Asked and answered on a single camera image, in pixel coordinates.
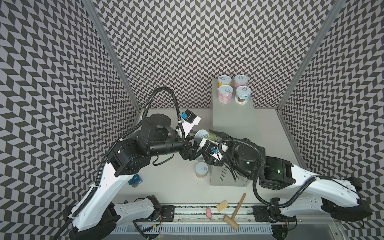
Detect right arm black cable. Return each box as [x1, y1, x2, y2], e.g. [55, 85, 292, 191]
[217, 137, 317, 209]

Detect pink labelled can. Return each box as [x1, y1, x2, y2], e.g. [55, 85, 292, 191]
[233, 75, 250, 90]

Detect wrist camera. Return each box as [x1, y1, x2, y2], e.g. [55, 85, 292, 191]
[181, 110, 201, 137]
[206, 140, 223, 161]

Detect orange labelled can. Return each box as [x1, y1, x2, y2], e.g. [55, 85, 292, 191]
[195, 162, 209, 179]

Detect white metal cabinet counter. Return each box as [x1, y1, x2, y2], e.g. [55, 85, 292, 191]
[210, 79, 275, 188]

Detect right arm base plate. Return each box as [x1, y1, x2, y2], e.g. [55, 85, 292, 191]
[252, 205, 297, 224]

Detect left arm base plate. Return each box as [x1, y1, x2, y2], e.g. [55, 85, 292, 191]
[157, 205, 176, 222]

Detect green labelled front can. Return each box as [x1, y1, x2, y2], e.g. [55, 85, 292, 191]
[194, 130, 220, 148]

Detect aluminium front rail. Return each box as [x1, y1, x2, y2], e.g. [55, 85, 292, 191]
[113, 202, 340, 226]

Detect pink can sideways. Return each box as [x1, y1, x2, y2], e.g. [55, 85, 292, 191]
[218, 85, 234, 104]

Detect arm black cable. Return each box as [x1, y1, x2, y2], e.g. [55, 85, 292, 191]
[52, 86, 187, 240]
[217, 137, 317, 209]

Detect yellow labelled can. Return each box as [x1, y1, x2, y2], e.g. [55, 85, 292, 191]
[217, 75, 232, 88]

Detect blue toy block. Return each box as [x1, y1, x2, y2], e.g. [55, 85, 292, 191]
[128, 174, 143, 188]

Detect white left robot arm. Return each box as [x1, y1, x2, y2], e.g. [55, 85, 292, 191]
[63, 110, 201, 240]

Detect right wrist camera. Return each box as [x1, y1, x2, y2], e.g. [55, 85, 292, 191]
[206, 140, 223, 161]

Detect small wooden block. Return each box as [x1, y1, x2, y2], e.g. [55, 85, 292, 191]
[216, 201, 229, 212]

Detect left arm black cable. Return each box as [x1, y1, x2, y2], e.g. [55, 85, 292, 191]
[52, 86, 187, 240]

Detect pink eraser block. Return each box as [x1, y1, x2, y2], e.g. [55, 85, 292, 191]
[206, 208, 213, 219]

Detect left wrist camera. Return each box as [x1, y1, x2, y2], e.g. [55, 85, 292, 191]
[181, 110, 201, 137]

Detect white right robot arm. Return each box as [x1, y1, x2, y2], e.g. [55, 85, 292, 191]
[198, 134, 373, 222]

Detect wooden mallet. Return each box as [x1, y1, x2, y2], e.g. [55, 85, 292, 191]
[224, 193, 247, 231]

